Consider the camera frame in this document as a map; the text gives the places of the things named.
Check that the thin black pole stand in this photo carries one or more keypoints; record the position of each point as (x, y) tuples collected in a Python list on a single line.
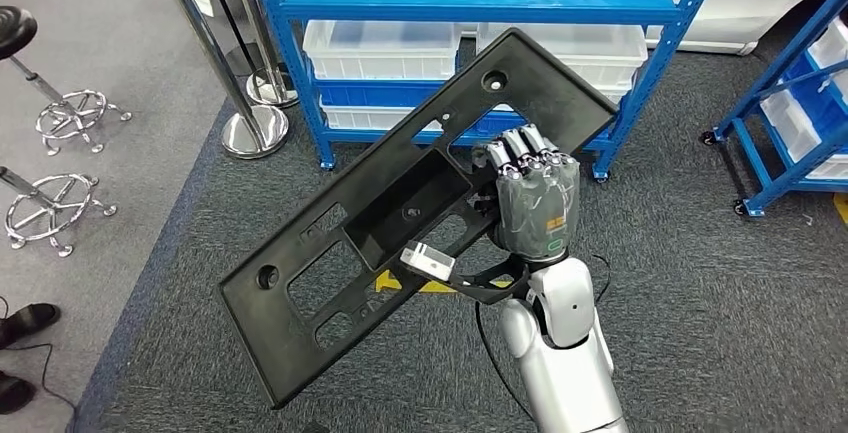
[(242, 59)]

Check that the yellow floor tape square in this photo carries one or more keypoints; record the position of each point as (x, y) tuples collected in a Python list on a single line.
[(387, 282), (842, 208)]

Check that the blue wheeled cart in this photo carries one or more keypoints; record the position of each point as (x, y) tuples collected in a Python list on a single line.
[(755, 165)]

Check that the chrome stanchion post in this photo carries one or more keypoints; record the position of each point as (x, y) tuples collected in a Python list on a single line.
[(272, 89), (255, 132)]

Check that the black plastic plate frame part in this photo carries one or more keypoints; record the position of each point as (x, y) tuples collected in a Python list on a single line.
[(285, 350)]

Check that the white cart crate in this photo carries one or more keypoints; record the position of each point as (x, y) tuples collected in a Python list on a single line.
[(795, 125), (831, 168), (831, 46)]

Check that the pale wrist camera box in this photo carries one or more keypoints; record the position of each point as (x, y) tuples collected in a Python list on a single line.
[(427, 261)]

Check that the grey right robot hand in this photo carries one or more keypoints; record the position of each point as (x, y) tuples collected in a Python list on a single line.
[(536, 211)]

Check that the blue cart crate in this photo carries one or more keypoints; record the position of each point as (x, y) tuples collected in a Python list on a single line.
[(825, 102)]

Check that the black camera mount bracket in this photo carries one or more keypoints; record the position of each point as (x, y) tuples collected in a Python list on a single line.
[(490, 291)]

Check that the person's foot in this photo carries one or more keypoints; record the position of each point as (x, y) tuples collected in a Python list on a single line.
[(13, 393), (30, 320)]

